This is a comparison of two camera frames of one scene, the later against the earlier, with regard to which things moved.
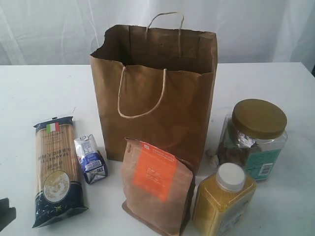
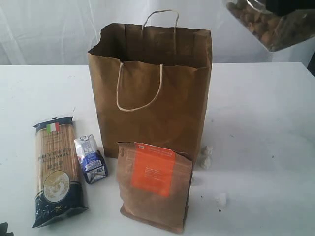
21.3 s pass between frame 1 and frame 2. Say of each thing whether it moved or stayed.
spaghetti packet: stayed
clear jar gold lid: moved
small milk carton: stayed
